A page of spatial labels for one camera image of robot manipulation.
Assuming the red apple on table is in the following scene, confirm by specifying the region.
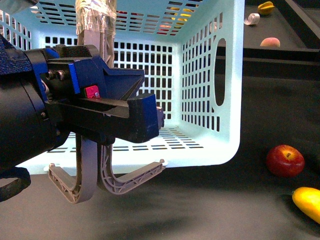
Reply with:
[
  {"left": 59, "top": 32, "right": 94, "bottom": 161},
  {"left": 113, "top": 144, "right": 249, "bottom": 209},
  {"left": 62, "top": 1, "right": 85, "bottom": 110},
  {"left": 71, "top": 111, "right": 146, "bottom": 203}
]
[{"left": 266, "top": 144, "right": 305, "bottom": 178}]

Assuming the light blue plastic basket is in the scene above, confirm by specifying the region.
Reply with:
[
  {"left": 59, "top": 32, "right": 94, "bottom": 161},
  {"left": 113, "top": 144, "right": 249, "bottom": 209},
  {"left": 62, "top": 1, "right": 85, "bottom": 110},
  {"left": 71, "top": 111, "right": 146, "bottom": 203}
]
[{"left": 0, "top": 0, "right": 246, "bottom": 176}]

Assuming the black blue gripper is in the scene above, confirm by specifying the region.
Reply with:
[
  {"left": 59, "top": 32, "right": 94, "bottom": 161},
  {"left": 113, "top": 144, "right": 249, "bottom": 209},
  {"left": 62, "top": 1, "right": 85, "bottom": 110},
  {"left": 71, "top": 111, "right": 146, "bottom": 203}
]
[{"left": 27, "top": 44, "right": 165, "bottom": 145}]

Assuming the pale peach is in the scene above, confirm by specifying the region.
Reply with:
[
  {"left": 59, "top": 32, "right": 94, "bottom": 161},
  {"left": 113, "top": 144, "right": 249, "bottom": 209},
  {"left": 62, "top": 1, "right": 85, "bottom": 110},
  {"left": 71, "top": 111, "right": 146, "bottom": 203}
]
[{"left": 260, "top": 37, "right": 281, "bottom": 48}]

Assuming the black fruit display tray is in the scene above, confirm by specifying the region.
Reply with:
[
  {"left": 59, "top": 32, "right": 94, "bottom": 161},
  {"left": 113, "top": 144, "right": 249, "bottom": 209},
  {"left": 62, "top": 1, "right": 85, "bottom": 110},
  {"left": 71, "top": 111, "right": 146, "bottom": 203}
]
[{"left": 243, "top": 0, "right": 320, "bottom": 62}]

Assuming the yellow mango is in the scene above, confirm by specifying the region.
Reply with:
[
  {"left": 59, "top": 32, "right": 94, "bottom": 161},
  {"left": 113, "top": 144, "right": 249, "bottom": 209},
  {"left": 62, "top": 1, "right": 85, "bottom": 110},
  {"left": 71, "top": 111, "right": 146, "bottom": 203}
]
[{"left": 292, "top": 187, "right": 320, "bottom": 224}]

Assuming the yellow starfruit right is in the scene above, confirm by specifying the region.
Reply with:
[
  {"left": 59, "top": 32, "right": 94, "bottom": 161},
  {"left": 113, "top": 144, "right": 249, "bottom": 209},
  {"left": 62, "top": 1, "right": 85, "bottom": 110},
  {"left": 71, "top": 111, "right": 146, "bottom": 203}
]
[{"left": 257, "top": 1, "right": 275, "bottom": 16}]

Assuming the small white tape roll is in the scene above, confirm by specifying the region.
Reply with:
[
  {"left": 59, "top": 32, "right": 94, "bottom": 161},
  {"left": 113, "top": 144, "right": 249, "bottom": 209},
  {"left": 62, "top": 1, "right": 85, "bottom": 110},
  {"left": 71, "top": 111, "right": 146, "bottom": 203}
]
[{"left": 243, "top": 13, "right": 260, "bottom": 26}]

